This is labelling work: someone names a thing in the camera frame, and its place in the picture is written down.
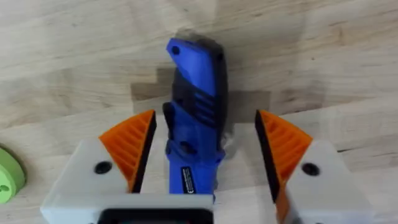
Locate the green disc with holes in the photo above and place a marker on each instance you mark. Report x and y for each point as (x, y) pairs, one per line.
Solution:
(11, 177)

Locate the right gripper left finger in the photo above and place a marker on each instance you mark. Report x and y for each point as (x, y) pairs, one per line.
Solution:
(124, 146)

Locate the blue electric screwdriver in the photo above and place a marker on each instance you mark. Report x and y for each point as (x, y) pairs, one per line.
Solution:
(196, 124)

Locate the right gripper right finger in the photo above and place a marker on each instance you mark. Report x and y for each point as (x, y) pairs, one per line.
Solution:
(289, 155)

